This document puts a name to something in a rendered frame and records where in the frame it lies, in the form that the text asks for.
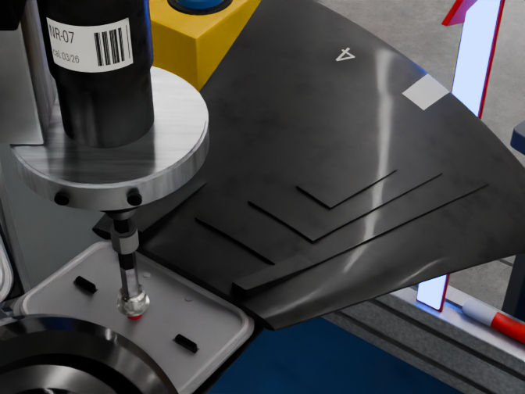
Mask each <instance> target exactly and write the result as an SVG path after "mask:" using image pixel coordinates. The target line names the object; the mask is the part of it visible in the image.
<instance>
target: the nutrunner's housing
mask: <svg viewBox="0 0 525 394"><path fill-rule="evenodd" d="M37 8H38V13H39V17H40V22H41V30H42V35H43V40H44V44H45V53H46V57H47V62H48V69H49V72H50V74H51V75H52V76H53V78H54V79H55V84H56V89H57V93H58V98H59V107H60V111H61V116H62V125H63V128H64V131H65V132H66V134H67V135H68V136H69V137H70V138H71V139H72V140H74V141H75V142H77V143H79V144H81V145H85V146H88V147H92V148H97V149H110V148H116V147H120V146H124V145H128V144H130V143H132V142H134V141H137V140H138V139H140V138H142V137H143V136H144V135H145V134H147V133H148V131H149V130H150V129H151V127H152V125H153V123H154V119H155V113H154V104H153V95H152V78H151V67H152V64H153V61H154V53H153V44H152V26H151V17H150V8H149V0H37Z"/></svg>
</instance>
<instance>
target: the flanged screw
mask: <svg viewBox="0 0 525 394"><path fill-rule="evenodd" d="M118 296H119V298H118V300H117V308H118V311H119V312H121V314H123V315H126V316H128V318H129V319H131V320H138V319H140V318H141V317H142V315H141V314H142V313H144V312H145V311H146V310H147V309H148V306H149V299H148V296H147V295H146V294H145V289H144V287H143V286H142V285H140V284H139V293H138V294H137V295H136V296H131V297H128V296H126V295H125V294H124V293H123V286H122V287H121V288H120V290H119V291H118Z"/></svg>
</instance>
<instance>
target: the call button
mask: <svg viewBox="0 0 525 394"><path fill-rule="evenodd" d="M222 1H223V0H177V2H178V3H179V4H180V5H182V6H184V7H188V8H191V9H207V8H211V7H214V6H216V5H219V4H220V3H221V2H222Z"/></svg>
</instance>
